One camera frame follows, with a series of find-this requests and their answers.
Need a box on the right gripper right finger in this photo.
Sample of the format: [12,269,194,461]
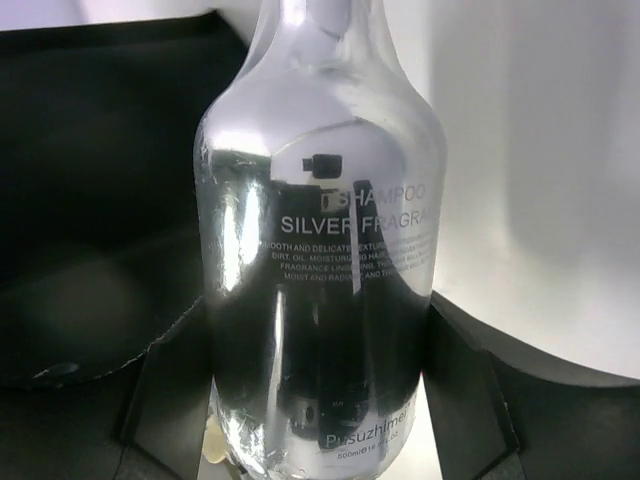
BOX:
[423,294,639,479]

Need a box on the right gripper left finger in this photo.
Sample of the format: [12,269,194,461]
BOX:
[1,299,211,479]

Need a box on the black canvas bag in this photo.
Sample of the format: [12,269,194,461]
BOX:
[1,13,246,388]

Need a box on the clear silver bottle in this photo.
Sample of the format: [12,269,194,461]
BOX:
[194,1,446,479]

